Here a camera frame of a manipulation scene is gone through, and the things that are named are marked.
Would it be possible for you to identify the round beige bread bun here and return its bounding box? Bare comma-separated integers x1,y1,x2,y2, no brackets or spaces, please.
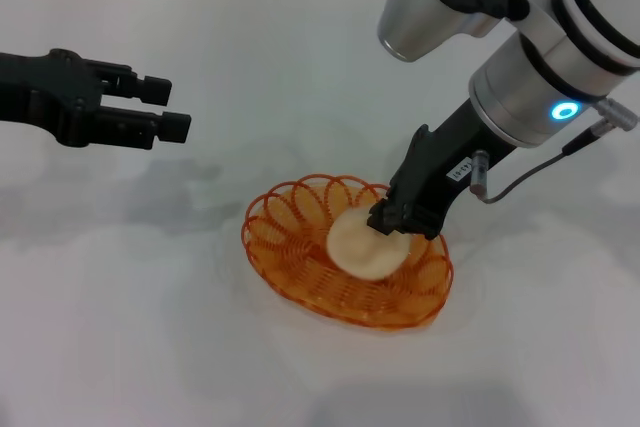
325,205,412,281

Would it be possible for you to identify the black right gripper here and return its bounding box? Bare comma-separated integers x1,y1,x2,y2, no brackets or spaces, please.
367,99,516,241

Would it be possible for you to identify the grey right gripper cable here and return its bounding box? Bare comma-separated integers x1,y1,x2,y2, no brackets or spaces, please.
468,98,640,206

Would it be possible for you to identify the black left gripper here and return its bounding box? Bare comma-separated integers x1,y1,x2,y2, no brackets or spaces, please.
0,48,193,151

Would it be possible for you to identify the orange wire oval basket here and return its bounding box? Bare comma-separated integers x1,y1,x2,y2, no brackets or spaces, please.
243,173,455,332

